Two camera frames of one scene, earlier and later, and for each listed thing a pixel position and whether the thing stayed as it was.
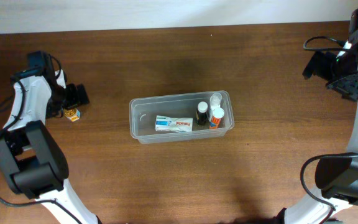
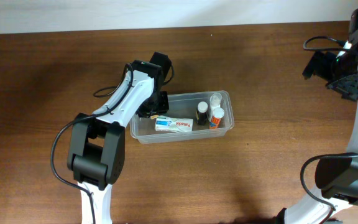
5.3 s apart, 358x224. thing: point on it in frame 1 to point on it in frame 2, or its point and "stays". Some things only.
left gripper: (72, 97) to (153, 107)
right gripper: (317, 65) stays
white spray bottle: (215, 102) stays
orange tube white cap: (217, 114) stays
